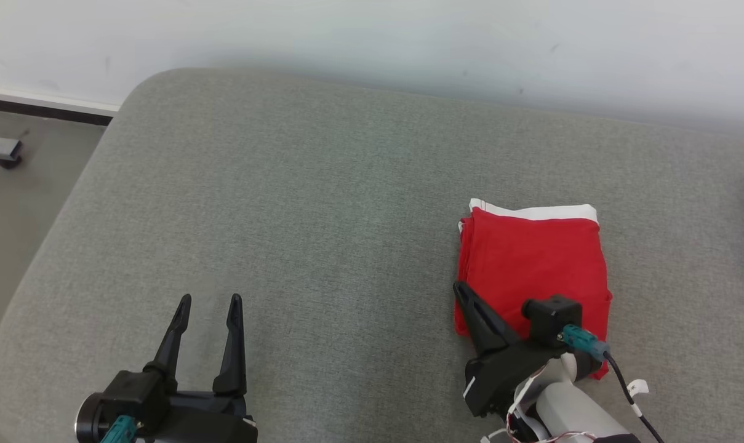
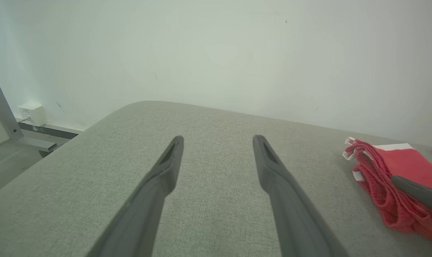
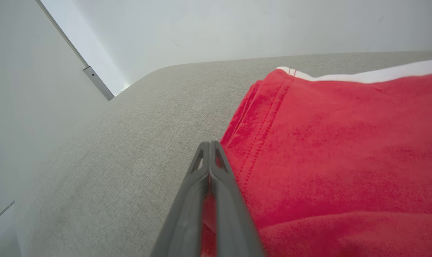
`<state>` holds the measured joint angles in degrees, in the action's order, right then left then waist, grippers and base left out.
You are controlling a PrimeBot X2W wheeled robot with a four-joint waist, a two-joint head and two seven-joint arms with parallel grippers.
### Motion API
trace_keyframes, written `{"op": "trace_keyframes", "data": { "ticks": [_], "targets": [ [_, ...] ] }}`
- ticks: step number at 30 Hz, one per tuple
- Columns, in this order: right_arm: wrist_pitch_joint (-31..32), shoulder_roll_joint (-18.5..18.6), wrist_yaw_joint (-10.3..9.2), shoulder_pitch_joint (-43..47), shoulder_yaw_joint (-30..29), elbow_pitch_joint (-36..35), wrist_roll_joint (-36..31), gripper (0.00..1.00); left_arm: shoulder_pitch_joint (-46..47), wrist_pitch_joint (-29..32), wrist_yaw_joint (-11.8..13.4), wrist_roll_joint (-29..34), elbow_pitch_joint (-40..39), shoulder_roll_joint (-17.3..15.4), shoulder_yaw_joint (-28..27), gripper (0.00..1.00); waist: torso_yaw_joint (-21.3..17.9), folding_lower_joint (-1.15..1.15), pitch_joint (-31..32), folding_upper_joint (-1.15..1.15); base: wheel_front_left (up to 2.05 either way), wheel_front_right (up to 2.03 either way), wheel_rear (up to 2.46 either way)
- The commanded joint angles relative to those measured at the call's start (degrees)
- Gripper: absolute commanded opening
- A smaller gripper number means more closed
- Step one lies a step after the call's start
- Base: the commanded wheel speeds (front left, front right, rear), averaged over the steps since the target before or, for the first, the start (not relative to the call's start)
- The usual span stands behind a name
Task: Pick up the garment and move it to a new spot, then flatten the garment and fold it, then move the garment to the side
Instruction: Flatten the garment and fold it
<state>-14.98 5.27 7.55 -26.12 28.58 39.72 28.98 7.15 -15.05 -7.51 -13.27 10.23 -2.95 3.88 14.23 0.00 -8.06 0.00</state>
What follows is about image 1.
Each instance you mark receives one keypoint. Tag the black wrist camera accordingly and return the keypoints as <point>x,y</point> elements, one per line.
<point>553,317</point>
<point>132,391</point>

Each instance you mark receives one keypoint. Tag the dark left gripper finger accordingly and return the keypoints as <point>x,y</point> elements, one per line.
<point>233,357</point>
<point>172,344</point>

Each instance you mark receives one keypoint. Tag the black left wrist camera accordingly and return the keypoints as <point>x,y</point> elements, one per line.
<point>132,391</point>

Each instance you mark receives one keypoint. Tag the white black baseboard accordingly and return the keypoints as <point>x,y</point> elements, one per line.
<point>45,107</point>

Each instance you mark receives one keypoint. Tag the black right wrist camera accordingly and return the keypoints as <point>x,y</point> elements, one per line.
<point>553,317</point>

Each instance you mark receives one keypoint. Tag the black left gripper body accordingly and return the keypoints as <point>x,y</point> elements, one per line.
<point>205,421</point>

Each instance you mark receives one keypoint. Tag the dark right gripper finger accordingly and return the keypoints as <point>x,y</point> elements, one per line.
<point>485,323</point>

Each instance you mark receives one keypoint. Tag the red shorts with white stripe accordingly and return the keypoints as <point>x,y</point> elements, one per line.
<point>532,258</point>

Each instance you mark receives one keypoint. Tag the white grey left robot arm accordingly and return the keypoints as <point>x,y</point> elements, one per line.
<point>87,421</point>

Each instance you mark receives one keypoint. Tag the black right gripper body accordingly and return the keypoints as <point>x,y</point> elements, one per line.
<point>501,375</point>

